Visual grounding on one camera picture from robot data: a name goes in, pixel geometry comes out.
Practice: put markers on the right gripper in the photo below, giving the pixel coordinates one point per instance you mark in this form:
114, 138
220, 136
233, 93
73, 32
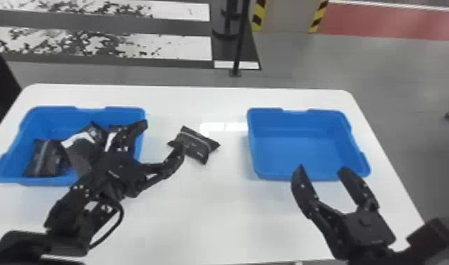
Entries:
364, 231

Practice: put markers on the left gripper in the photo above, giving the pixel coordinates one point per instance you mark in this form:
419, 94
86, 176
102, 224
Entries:
115, 177

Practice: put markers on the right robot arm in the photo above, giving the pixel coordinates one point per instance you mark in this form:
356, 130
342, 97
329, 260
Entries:
394, 259

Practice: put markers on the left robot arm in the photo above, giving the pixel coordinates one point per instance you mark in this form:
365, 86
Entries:
9, 248

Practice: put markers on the black part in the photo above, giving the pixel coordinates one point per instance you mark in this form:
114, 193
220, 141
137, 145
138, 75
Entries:
82, 148
42, 160
201, 146

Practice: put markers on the blue tray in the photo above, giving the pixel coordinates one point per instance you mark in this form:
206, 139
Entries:
42, 118
302, 144

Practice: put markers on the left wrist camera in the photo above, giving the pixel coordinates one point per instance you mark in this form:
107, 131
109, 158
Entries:
67, 218

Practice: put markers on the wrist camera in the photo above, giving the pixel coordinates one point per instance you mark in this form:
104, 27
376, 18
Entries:
431, 234
67, 218

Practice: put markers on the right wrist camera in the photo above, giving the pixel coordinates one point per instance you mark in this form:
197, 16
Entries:
431, 234

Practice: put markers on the yellow black striped post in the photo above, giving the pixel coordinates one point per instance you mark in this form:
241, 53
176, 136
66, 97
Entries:
258, 15
318, 15

